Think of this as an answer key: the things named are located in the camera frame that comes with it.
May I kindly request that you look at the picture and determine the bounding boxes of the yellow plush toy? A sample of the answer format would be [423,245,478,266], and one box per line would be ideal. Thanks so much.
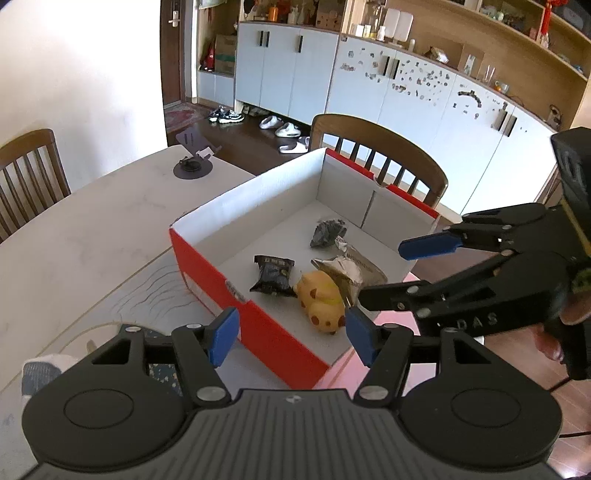
[294,270,346,335]

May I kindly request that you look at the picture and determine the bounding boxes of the beige foil snack bag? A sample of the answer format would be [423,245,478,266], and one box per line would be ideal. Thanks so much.
[311,236,388,307]

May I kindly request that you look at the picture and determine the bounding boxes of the small dark wrapper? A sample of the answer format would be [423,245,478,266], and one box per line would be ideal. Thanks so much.
[310,219,346,248]

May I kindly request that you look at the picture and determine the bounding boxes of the black snack packet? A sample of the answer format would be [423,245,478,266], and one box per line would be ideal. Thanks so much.
[249,255,297,297]

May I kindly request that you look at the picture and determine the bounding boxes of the white blue tissue pack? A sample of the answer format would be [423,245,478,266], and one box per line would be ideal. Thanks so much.
[21,354,79,402]

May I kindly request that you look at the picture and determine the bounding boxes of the person right hand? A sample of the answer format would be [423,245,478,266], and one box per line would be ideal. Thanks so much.
[530,292,591,361]

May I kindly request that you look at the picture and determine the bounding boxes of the right wooden chair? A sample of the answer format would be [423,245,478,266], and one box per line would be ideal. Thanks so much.
[308,114,449,208]

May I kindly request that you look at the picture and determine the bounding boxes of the wooden chair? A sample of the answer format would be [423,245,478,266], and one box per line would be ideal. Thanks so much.
[1,129,71,241]
[308,114,449,208]

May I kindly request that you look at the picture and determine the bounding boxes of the red cardboard shoe box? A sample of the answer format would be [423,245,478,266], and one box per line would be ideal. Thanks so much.
[169,149,439,389]

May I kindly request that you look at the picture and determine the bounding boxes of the black phone stand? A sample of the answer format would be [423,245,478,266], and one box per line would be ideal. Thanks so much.
[173,125,221,180]

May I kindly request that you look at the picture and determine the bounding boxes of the sneakers on floor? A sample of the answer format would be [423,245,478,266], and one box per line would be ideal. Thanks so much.
[207,106,245,125]

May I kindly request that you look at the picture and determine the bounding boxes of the red door rug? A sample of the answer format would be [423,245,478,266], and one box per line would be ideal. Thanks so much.
[164,103,211,133]

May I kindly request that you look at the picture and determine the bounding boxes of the far wooden chair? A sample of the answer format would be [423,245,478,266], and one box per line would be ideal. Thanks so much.
[1,129,71,241]

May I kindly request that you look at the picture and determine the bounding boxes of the white wall cabinets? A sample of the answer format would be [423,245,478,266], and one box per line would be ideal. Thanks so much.
[195,0,591,218]

